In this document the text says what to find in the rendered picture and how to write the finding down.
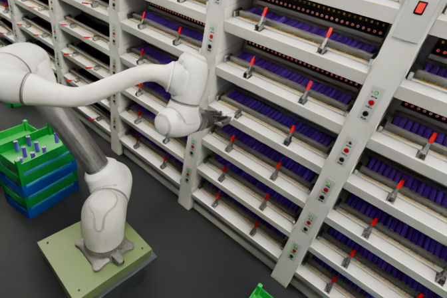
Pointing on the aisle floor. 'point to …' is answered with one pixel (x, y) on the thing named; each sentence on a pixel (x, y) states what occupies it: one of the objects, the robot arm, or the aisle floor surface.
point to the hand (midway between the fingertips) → (227, 116)
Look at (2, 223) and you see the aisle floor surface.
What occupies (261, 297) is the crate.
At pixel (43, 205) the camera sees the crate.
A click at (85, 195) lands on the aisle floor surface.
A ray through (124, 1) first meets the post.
